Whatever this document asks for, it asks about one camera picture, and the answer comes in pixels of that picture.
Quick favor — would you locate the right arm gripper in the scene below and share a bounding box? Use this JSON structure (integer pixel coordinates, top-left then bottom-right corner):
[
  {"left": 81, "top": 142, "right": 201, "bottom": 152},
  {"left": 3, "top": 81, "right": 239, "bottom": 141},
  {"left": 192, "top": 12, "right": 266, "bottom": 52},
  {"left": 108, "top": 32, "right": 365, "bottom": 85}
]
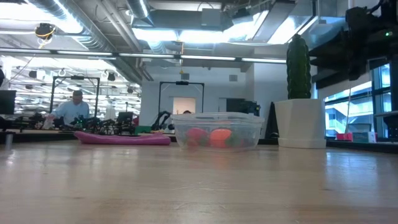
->
[{"left": 310, "top": 6, "right": 380, "bottom": 80}]

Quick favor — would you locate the orange toy fruit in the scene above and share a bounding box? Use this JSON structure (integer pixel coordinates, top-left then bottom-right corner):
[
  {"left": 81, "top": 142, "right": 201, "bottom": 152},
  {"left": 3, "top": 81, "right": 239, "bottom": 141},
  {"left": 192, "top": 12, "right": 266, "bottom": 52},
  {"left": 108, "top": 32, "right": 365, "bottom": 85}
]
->
[{"left": 209, "top": 128, "right": 233, "bottom": 149}]

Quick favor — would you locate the large red toy strawberry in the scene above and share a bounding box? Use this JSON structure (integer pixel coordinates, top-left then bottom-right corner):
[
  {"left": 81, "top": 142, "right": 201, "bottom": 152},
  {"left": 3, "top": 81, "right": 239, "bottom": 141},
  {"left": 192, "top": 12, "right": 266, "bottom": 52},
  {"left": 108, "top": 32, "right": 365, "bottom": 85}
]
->
[{"left": 185, "top": 127, "right": 210, "bottom": 147}]

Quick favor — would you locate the clear plastic tupperware container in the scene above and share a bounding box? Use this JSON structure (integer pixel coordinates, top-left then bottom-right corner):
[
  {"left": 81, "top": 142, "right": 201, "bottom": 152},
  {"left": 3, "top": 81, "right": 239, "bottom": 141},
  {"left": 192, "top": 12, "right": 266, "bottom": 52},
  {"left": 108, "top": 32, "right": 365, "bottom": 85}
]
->
[{"left": 170, "top": 111, "right": 265, "bottom": 153}]

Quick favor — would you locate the green cactus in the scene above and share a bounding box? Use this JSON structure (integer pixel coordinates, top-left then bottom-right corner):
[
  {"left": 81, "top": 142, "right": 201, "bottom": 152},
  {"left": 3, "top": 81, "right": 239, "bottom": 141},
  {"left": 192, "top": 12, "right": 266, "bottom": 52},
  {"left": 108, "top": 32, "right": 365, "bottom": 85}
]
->
[{"left": 286, "top": 33, "right": 312, "bottom": 100}]

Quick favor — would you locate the white plant pot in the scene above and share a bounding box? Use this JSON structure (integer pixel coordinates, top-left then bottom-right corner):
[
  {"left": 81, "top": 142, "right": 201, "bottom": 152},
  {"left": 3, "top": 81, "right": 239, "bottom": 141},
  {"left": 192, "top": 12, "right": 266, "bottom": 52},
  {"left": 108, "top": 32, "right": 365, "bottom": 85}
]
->
[{"left": 274, "top": 98, "right": 327, "bottom": 149}]

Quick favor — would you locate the white and blue box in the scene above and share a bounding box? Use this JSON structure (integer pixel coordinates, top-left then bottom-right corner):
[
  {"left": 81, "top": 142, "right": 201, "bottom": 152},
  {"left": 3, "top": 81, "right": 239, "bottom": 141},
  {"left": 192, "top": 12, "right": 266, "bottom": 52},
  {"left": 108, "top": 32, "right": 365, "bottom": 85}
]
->
[{"left": 353, "top": 131, "right": 377, "bottom": 143}]

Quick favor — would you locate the black equipment cabinet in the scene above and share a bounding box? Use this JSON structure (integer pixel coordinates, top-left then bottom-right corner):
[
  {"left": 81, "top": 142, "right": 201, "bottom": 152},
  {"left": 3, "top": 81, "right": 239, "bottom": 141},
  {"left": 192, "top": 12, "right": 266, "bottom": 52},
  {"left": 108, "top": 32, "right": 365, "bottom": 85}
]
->
[{"left": 226, "top": 98, "right": 261, "bottom": 114}]

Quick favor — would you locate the purple folded cloth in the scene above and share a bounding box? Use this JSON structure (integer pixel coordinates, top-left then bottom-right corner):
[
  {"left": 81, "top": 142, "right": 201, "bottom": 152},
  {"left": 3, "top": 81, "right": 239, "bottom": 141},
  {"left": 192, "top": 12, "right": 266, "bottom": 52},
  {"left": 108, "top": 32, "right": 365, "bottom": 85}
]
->
[{"left": 73, "top": 130, "right": 172, "bottom": 146}]

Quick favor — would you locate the person at workbench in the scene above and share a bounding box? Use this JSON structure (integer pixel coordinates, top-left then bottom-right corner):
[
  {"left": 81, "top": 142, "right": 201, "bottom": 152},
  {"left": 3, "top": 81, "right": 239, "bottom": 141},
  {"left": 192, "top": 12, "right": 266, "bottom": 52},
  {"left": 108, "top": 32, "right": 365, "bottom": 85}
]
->
[{"left": 49, "top": 90, "right": 91, "bottom": 127}]

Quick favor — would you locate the black computer monitor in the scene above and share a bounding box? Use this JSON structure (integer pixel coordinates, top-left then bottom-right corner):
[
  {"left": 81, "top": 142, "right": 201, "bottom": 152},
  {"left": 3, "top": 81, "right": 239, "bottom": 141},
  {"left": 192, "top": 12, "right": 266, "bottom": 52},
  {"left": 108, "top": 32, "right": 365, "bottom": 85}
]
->
[{"left": 0, "top": 90, "right": 17, "bottom": 115}]

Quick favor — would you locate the black rig frame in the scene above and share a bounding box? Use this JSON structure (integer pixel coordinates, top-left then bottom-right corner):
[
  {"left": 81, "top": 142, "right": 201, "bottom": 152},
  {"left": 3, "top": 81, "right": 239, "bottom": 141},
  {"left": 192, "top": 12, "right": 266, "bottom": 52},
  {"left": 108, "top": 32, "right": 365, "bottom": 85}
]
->
[
  {"left": 49, "top": 75, "right": 101, "bottom": 125},
  {"left": 158, "top": 81, "right": 205, "bottom": 113}
]

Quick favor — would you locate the hanging black yellow cable reel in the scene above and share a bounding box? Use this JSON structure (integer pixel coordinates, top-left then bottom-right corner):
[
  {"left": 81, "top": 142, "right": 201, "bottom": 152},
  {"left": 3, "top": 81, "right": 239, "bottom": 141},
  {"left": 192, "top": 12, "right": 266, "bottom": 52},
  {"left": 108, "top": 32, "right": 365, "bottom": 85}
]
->
[{"left": 34, "top": 22, "right": 57, "bottom": 40}]

